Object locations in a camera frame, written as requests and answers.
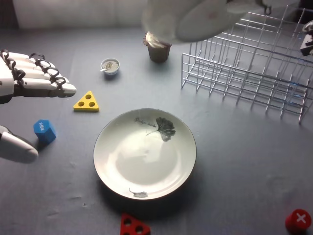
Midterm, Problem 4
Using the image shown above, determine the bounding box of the yellow triangle block with holes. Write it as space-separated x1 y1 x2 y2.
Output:
73 91 100 113

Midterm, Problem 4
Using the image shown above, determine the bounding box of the red cylinder with white cross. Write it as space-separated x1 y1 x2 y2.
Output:
285 209 313 232

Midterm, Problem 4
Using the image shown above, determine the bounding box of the toy cupcake with cream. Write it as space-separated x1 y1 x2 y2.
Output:
142 31 173 63

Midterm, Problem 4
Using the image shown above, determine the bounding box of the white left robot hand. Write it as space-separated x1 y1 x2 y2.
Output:
0 49 77 164

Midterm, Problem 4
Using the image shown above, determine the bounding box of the white plate with leaf print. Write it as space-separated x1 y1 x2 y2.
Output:
141 0 247 46
93 108 197 200

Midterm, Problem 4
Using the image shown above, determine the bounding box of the white backdrop sheet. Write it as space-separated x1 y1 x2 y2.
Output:
12 0 147 28

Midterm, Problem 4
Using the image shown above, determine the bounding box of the blue hexagonal block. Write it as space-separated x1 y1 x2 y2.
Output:
33 119 57 144

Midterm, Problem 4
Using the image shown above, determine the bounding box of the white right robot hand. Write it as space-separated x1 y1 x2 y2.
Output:
226 0 272 15

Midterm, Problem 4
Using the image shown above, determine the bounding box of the small white toy bowl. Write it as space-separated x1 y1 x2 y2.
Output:
100 57 120 80

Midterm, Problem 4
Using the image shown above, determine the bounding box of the red triangle block with holes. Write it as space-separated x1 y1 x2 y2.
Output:
119 212 151 235

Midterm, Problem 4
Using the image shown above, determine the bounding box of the wire dish rack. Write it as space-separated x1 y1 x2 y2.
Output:
180 5 313 125

